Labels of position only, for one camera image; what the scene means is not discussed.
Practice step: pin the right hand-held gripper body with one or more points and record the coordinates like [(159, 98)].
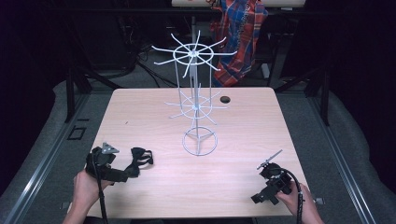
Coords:
[(277, 180)]

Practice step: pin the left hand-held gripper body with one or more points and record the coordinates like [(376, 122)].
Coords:
[(104, 163)]

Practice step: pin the black bow tie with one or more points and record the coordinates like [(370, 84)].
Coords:
[(141, 157)]

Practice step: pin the person's right hand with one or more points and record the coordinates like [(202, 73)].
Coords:
[(294, 199)]

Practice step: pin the person's left hand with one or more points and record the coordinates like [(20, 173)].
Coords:
[(85, 191)]

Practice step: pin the grey table side knob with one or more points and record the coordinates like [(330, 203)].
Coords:
[(318, 201), (64, 205)]

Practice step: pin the black metal stand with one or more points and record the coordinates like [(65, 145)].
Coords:
[(324, 96), (70, 93)]

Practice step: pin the red blue plaid cloth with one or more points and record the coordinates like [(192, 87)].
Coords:
[(239, 40)]

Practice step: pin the grey metal pole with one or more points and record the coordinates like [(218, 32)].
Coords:
[(193, 28)]

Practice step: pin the aluminium floor rail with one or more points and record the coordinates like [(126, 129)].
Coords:
[(342, 168), (40, 168)]

